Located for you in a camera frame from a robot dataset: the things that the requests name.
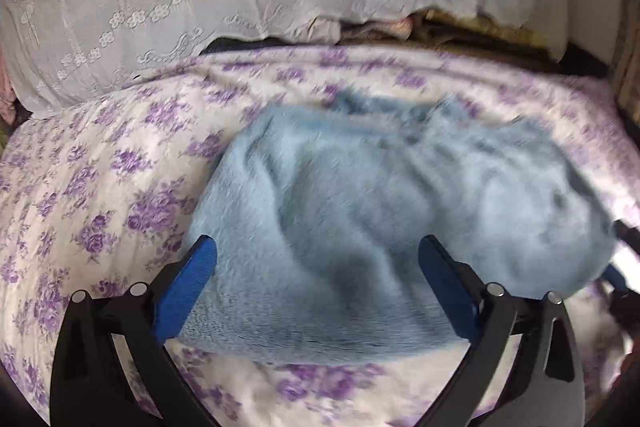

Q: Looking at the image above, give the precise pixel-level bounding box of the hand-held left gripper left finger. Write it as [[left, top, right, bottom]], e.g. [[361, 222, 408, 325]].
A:
[[50, 234, 218, 427]]

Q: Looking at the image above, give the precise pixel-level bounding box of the pink patterned cloth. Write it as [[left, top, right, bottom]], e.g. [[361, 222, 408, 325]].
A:
[[0, 67, 16, 125]]

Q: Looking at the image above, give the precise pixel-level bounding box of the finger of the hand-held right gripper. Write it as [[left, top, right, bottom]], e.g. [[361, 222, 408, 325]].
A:
[[615, 219, 640, 254], [602, 264, 632, 297]]

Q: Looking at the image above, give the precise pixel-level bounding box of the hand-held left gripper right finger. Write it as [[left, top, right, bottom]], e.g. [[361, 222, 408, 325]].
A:
[[417, 234, 586, 427]]

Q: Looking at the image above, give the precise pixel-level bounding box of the brown checkered curtain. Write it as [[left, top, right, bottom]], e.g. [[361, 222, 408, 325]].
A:
[[607, 0, 640, 118]]

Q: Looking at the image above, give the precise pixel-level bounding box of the purple floral bedsheet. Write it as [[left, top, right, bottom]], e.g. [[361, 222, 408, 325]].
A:
[[0, 44, 640, 427]]

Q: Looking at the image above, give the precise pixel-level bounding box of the blue fleece zip jacket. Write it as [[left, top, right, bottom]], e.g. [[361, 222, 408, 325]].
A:
[[177, 89, 618, 365]]

